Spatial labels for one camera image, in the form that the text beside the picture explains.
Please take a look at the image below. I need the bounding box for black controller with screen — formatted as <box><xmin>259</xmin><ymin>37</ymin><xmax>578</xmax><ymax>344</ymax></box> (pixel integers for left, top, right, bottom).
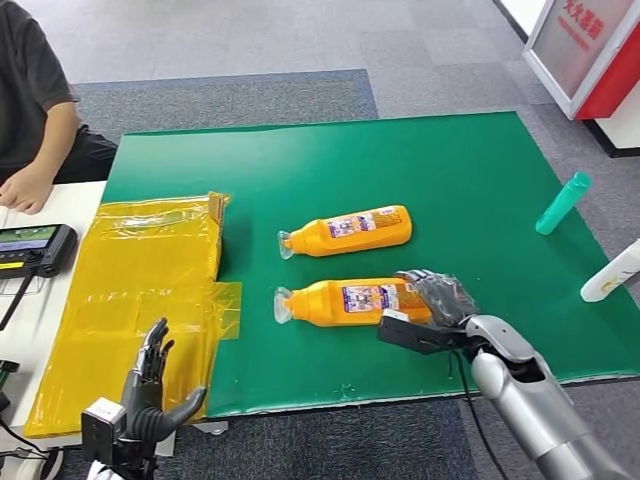
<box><xmin>0</xmin><ymin>223</ymin><xmax>79</xmax><ymax>280</ymax></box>

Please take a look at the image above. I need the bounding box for person's hand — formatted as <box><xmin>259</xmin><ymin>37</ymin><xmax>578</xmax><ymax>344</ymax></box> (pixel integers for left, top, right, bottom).
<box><xmin>0</xmin><ymin>165</ymin><xmax>54</xmax><ymax>216</ymax></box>

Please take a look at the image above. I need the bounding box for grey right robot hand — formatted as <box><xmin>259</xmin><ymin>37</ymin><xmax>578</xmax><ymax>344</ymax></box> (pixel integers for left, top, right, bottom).
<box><xmin>395</xmin><ymin>269</ymin><xmax>479</xmax><ymax>330</ymax></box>

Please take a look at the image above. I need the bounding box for white plastic bottle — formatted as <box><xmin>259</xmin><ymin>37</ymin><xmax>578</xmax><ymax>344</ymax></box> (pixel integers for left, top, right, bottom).
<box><xmin>580</xmin><ymin>239</ymin><xmax>640</xmax><ymax>304</ymax></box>

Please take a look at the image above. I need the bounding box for red and white display stand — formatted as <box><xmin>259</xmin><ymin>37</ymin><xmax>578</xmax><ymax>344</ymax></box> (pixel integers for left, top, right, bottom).
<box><xmin>522</xmin><ymin>0</ymin><xmax>640</xmax><ymax>123</ymax></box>

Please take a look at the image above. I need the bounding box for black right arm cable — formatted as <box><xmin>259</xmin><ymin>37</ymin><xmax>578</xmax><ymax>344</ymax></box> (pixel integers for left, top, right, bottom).
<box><xmin>448</xmin><ymin>349</ymin><xmax>511</xmax><ymax>480</ymax></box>

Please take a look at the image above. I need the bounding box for black device at table edge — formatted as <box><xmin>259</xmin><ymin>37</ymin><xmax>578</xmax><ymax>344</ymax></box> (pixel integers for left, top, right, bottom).
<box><xmin>0</xmin><ymin>360</ymin><xmax>21</xmax><ymax>413</ymax></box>

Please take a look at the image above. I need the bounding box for teal plastic bottle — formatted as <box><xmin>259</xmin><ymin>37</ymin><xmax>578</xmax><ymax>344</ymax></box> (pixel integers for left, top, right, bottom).
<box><xmin>534</xmin><ymin>172</ymin><xmax>592</xmax><ymax>236</ymax></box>

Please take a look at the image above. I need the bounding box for green table mat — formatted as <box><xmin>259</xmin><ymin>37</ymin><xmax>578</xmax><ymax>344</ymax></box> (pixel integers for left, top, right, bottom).
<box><xmin>102</xmin><ymin>111</ymin><xmax>640</xmax><ymax>419</ymax></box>

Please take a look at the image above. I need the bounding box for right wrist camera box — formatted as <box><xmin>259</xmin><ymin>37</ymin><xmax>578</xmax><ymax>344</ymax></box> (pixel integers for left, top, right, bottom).
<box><xmin>376</xmin><ymin>309</ymin><xmax>471</xmax><ymax>356</ymax></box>

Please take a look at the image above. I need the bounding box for orange bottle with clear cap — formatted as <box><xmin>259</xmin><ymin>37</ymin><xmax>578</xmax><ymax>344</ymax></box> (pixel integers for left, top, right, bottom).
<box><xmin>278</xmin><ymin>205</ymin><xmax>414</xmax><ymax>261</ymax></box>
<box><xmin>273</xmin><ymin>277</ymin><xmax>433</xmax><ymax>328</ymax></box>

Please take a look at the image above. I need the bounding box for black controller antenna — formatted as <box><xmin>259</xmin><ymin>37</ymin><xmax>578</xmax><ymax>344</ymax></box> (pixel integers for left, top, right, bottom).
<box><xmin>0</xmin><ymin>271</ymin><xmax>35</xmax><ymax>333</ymax></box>

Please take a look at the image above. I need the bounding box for white plinth with black base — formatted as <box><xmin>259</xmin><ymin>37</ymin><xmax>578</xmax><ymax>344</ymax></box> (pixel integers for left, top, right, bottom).
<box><xmin>582</xmin><ymin>79</ymin><xmax>640</xmax><ymax>160</ymax></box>

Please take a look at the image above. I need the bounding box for yellow plastic wrapped cardboard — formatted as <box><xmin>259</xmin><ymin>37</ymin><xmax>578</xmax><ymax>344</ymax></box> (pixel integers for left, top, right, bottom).
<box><xmin>23</xmin><ymin>192</ymin><xmax>243</xmax><ymax>439</ymax></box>

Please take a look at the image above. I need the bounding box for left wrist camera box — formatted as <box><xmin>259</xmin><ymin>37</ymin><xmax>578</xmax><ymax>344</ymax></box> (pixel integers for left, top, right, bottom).
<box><xmin>81</xmin><ymin>397</ymin><xmax>127</xmax><ymax>465</ymax></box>

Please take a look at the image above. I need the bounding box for person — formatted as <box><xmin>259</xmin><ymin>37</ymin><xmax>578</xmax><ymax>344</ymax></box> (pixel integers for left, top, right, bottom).
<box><xmin>0</xmin><ymin>0</ymin><xmax>119</xmax><ymax>216</ymax></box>

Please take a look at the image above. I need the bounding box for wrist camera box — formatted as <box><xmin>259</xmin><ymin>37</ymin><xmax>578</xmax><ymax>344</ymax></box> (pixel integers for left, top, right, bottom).
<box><xmin>81</xmin><ymin>397</ymin><xmax>127</xmax><ymax>465</ymax></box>
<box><xmin>376</xmin><ymin>309</ymin><xmax>471</xmax><ymax>356</ymax></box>

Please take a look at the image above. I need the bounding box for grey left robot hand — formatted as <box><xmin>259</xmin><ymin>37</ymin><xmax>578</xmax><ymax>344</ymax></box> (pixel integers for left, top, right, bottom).
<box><xmin>119</xmin><ymin>317</ymin><xmax>208</xmax><ymax>444</ymax></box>

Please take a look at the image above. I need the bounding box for black cable on white table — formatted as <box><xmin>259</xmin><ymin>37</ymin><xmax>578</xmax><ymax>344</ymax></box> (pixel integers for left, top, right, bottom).
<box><xmin>0</xmin><ymin>417</ymin><xmax>54</xmax><ymax>462</ymax></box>

